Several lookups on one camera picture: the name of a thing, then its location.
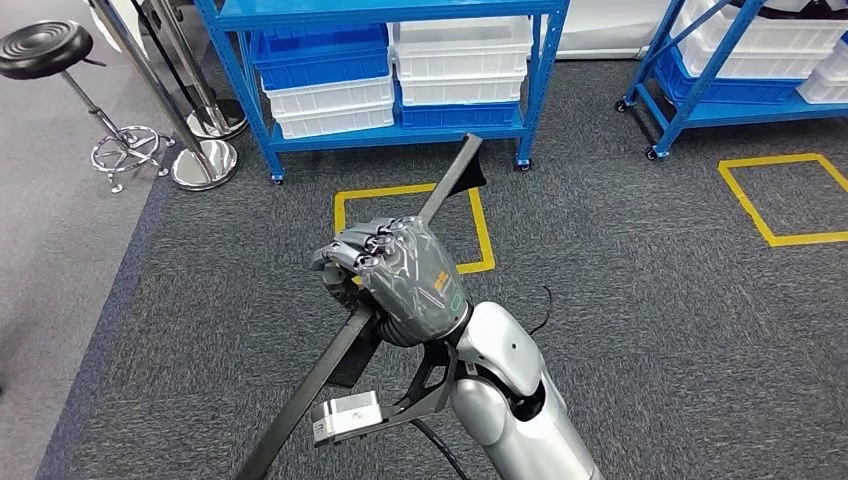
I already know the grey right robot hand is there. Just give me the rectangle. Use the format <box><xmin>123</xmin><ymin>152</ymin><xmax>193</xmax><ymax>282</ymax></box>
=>
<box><xmin>309</xmin><ymin>215</ymin><xmax>473</xmax><ymax>349</ymax></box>

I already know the long black plastic frame part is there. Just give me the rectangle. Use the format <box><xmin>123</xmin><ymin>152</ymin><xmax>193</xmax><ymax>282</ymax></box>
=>
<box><xmin>233</xmin><ymin>133</ymin><xmax>488</xmax><ymax>480</ymax></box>

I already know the blue metal shelf rack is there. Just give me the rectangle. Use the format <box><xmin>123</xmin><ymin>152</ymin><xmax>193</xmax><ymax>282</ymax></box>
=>
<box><xmin>193</xmin><ymin>0</ymin><xmax>572</xmax><ymax>185</ymax></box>
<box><xmin>614</xmin><ymin>0</ymin><xmax>848</xmax><ymax>162</ymax></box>

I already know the black stool with chrome base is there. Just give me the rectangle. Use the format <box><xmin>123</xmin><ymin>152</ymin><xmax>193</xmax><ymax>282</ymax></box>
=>
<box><xmin>0</xmin><ymin>19</ymin><xmax>177</xmax><ymax>195</ymax></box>

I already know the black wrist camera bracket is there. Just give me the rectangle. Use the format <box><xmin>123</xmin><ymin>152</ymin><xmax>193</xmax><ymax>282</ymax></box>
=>
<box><xmin>380</xmin><ymin>341</ymin><xmax>462</xmax><ymax>432</ymax></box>

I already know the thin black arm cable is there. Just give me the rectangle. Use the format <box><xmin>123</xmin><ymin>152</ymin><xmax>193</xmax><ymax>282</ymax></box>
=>
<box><xmin>528</xmin><ymin>286</ymin><xmax>554</xmax><ymax>337</ymax></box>

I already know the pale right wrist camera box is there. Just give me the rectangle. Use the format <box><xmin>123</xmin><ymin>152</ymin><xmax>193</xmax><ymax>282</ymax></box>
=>
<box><xmin>311</xmin><ymin>390</ymin><xmax>386</xmax><ymax>446</ymax></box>

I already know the black camera cable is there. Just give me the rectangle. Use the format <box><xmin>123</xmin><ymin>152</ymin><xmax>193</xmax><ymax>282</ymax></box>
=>
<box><xmin>410</xmin><ymin>420</ymin><xmax>473</xmax><ymax>480</ymax></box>

